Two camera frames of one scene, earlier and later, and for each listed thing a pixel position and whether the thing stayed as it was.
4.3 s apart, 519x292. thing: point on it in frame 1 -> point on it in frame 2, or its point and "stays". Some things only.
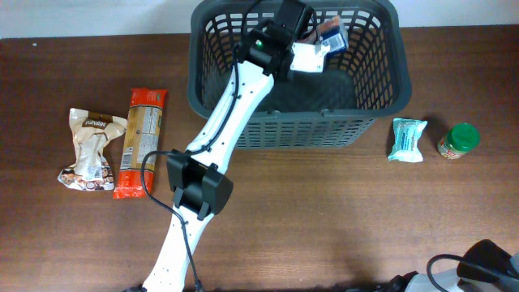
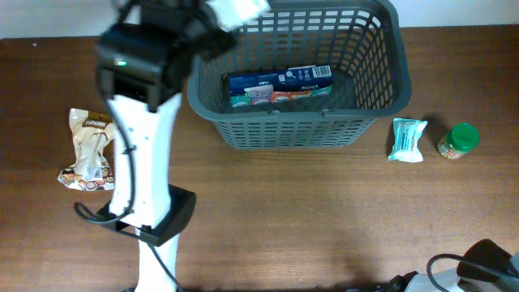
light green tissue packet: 405,148 stays
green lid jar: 459,140 stays
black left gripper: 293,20 -> 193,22
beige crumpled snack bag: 90,130 stays
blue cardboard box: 332,36 -> 280,85
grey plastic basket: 337,108 stays
